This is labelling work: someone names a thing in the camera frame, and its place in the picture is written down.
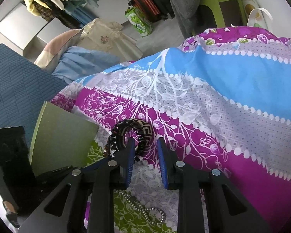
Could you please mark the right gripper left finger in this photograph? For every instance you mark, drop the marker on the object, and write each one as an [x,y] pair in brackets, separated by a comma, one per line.
[83,201]

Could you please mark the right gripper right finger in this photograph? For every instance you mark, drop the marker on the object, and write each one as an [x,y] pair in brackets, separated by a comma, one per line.
[208,201]

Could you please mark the person left hand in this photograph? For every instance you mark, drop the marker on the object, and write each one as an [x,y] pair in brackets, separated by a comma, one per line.
[9,208]

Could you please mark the green cardboard box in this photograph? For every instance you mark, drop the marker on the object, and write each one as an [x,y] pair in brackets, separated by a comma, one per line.
[60,139]

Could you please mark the colourful striped floral quilt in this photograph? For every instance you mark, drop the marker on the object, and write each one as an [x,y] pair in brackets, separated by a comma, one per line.
[222,100]

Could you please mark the pink pillow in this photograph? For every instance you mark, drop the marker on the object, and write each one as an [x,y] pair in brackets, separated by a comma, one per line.
[49,57]

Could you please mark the light blue cloth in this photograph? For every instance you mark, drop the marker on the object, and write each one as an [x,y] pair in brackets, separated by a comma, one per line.
[77,62]

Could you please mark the green printed bag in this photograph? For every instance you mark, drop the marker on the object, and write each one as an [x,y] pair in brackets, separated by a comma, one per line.
[140,22]

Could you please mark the red orange crate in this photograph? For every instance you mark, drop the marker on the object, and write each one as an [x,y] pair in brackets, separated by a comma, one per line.
[148,8]

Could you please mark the hanging clothes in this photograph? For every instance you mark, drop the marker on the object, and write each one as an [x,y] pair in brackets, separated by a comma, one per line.
[71,13]

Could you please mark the green plastic stool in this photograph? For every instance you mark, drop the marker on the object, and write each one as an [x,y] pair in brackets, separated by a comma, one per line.
[219,14]

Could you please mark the white bag handle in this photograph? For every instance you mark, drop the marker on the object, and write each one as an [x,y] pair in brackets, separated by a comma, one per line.
[261,18]

